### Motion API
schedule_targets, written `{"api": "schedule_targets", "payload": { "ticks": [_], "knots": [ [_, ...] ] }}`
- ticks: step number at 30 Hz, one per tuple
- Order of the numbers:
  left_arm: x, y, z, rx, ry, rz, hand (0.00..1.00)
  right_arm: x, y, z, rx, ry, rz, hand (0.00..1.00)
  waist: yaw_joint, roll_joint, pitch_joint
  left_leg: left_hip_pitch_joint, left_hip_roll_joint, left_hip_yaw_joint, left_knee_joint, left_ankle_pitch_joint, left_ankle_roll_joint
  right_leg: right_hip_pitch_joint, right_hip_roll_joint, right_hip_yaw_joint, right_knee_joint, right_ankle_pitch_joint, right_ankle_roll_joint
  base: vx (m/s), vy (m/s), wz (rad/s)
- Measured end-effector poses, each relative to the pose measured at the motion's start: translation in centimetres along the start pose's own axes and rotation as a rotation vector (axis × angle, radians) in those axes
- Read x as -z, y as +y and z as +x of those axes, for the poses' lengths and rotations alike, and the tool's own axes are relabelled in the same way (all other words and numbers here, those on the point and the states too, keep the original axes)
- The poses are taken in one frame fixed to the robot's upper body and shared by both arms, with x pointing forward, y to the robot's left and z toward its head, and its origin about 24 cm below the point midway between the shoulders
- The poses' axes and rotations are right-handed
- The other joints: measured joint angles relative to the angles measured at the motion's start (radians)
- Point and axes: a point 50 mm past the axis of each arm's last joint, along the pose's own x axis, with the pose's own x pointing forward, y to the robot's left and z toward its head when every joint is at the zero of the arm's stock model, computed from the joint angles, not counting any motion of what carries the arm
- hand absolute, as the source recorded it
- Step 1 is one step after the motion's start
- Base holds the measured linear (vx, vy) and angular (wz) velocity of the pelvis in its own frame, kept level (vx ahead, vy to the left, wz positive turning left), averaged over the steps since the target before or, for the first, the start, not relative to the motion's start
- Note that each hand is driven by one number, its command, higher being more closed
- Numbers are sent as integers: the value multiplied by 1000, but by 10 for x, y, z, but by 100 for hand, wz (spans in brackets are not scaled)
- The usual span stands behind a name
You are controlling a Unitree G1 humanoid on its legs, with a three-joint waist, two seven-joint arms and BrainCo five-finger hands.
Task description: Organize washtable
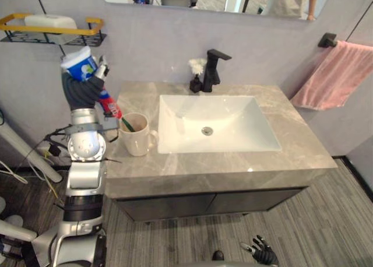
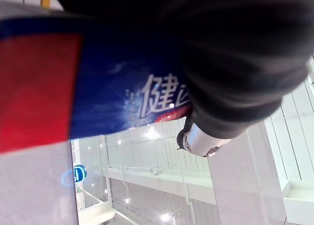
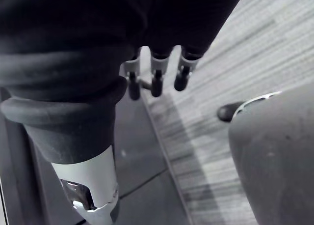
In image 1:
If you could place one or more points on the blue red toothpaste tube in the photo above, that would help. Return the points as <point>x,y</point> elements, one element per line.
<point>80,64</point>

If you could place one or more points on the white soap box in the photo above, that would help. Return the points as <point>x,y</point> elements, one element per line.
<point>49,22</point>

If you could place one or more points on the white slanted pole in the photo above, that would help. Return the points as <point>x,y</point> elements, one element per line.
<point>32,153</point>

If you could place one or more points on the black diffuser bottle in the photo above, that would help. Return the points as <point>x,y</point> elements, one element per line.
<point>195,84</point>

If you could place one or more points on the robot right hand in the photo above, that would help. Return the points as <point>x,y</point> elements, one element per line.
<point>263,253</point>

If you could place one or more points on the black towel bar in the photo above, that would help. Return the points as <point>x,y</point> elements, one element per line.
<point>326,40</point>

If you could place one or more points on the beige ceramic mug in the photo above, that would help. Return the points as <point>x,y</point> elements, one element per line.
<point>137,141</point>

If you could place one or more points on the black baseboard strip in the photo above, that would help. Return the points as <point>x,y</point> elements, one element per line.
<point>357,173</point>

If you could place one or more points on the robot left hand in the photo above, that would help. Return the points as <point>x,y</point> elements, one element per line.
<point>79,92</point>

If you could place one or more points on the black faucet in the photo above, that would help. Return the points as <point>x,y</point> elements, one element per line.
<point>211,74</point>

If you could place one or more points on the green toothbrush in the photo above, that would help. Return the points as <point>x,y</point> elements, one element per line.
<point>129,125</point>

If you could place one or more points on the white rectangular sink basin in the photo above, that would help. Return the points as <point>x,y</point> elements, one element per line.
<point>215,118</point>

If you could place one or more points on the white flower sprig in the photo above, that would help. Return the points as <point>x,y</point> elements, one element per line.
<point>197,64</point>

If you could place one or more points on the grey marble vanity cabinet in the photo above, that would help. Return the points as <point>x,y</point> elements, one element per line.
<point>204,173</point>

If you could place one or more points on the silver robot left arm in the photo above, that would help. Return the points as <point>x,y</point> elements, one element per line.
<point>84,173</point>

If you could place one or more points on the pink towel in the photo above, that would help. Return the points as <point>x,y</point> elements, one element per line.
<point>335,77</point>

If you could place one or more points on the silver sink drain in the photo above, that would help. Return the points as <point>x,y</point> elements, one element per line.
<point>207,130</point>

